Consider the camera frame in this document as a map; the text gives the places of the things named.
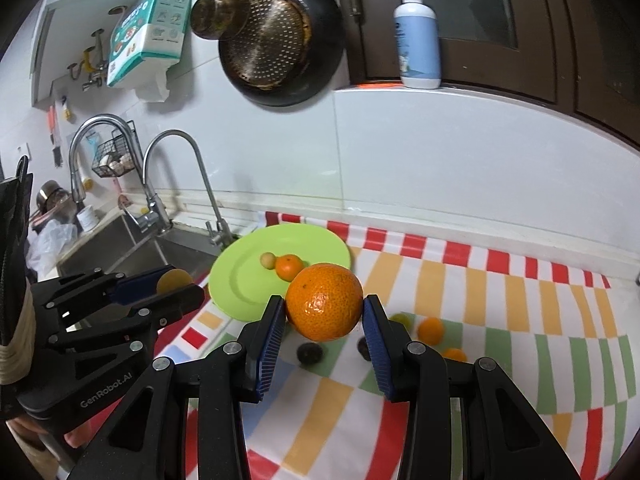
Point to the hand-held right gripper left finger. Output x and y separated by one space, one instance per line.
270 347

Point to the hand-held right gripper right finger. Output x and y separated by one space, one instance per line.
377 352

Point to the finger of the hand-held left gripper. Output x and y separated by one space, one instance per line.
137 285
170 302

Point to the dark purple fruit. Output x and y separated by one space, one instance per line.
309 354
363 347

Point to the small yellow-brown fruit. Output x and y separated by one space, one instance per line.
267 260
174 280

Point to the green tomato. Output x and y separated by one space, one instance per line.
400 319

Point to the large orange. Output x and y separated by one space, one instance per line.
430 330
325 302

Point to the green plate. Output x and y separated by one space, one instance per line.
240 280

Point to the small orange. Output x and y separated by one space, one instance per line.
289 267
455 355

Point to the person's left hand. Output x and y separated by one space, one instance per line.
76 439

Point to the steel sink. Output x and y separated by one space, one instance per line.
125 245

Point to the white cup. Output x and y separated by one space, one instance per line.
86 217

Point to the clear plastic bag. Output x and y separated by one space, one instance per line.
50 240

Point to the striped checked tablecloth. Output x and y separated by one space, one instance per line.
475 310

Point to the steel cooking pot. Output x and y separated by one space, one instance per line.
50 192

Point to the thin gooseneck faucet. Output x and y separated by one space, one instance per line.
175 132

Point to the large pull-down faucet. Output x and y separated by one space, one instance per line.
100 120

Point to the hanging paper towel pack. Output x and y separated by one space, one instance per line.
150 25

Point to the black frying pan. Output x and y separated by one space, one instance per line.
280 45

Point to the brass ladle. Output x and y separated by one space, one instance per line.
217 12

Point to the white blue pump bottle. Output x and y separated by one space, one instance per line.
417 35

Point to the wall hook rack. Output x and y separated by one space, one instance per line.
90 60

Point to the dark wooden window frame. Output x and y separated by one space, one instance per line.
550 75

